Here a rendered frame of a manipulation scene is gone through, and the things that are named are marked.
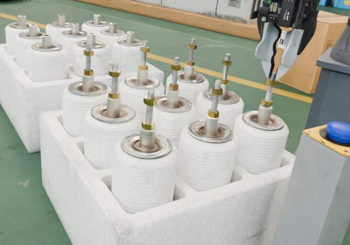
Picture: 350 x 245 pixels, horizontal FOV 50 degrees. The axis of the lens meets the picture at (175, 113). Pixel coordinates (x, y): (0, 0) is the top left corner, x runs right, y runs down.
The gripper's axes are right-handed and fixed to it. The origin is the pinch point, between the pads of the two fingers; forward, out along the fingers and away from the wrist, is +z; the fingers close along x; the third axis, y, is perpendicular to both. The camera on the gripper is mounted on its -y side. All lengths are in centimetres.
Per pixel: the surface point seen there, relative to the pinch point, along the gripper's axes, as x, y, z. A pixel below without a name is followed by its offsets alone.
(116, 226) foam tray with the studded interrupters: -7.0, 31.5, 16.7
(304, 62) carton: -17, -99, 22
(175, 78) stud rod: -15.5, 6.8, 4.3
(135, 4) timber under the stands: -162, -168, 28
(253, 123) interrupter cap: -0.7, 3.2, 9.2
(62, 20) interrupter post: -74, -20, 8
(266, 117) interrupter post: 0.6, 1.4, 8.1
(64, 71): -54, -2, 15
